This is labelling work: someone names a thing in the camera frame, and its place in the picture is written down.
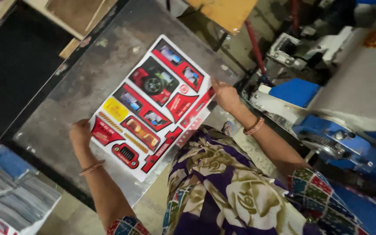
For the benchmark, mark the person's right hand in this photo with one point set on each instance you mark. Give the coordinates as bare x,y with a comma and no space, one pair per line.
228,97

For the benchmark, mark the red car sticker sheet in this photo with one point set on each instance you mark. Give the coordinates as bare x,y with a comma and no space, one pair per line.
148,107

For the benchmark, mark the purple floral garment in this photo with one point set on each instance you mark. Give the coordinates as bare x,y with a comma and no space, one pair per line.
233,189

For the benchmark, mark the copper bangle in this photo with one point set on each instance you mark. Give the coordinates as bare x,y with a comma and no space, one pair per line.
254,126
92,167

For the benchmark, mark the yellow wooden board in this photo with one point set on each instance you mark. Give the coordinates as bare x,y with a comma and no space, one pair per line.
224,13

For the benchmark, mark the stack of printed sheets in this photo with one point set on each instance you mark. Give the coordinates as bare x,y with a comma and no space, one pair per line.
11,195

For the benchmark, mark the light wooden frame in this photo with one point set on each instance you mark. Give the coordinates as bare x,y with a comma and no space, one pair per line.
77,19

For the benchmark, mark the person's left fingers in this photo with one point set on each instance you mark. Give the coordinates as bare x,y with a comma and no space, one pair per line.
84,122

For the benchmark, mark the red metal pipe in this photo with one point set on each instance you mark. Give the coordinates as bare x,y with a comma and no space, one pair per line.
255,45

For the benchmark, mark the person's left hand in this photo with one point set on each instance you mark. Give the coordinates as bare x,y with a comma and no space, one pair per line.
81,135

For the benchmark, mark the person's right fingers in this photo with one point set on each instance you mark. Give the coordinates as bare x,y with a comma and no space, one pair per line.
216,85

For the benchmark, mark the white machine part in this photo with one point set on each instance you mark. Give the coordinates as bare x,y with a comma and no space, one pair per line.
292,49

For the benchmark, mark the blue metal machine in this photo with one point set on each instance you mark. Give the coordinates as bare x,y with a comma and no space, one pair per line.
335,143

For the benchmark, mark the small round sticker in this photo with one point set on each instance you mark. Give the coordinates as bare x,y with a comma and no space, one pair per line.
228,128

